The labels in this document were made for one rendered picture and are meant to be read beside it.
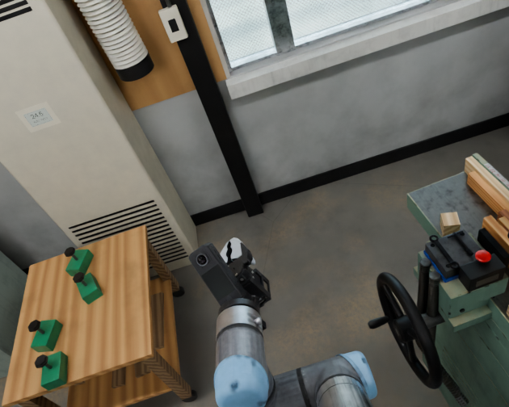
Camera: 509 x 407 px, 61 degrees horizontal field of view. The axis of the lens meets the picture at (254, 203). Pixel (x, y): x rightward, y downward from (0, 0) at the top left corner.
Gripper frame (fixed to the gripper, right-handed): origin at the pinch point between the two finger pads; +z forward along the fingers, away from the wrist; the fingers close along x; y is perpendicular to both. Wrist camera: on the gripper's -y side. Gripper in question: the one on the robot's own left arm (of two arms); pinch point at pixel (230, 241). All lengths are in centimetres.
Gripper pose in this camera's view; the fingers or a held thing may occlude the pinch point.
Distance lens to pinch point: 89.3
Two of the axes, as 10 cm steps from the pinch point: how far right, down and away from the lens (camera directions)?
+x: 7.8, -5.6, -2.9
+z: -0.5, -5.2, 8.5
